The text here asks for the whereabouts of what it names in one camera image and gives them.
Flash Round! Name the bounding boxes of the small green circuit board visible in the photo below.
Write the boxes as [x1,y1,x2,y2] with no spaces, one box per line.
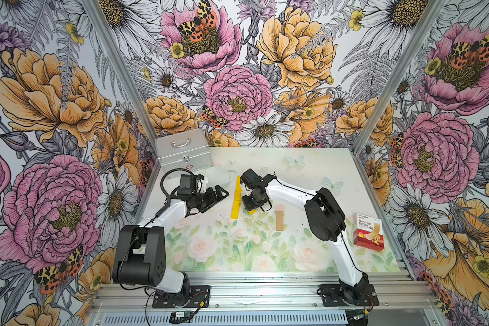
[168,311,191,325]

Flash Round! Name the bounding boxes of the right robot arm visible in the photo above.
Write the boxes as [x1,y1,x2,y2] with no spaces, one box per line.
[240,169,369,305]

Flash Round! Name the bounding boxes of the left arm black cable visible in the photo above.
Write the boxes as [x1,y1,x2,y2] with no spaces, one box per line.
[159,168,196,209]

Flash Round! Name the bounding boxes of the red bandage box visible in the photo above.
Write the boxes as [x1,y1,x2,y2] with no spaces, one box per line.
[353,213,385,252]

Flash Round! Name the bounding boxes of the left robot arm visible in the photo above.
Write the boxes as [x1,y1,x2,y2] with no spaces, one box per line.
[112,169,229,306]

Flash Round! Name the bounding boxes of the natural wooden block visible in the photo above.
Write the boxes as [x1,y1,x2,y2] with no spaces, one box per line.
[275,211,285,232]

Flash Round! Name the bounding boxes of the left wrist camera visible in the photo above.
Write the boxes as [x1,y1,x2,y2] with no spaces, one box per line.
[196,174,208,194]

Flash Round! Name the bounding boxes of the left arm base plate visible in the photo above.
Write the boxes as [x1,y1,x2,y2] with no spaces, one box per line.
[152,285,211,309]

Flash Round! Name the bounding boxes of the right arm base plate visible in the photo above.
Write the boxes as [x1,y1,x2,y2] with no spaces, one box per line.
[316,283,380,308]

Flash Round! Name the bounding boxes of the silver metal case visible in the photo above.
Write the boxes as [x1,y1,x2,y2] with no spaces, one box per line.
[156,129,213,172]

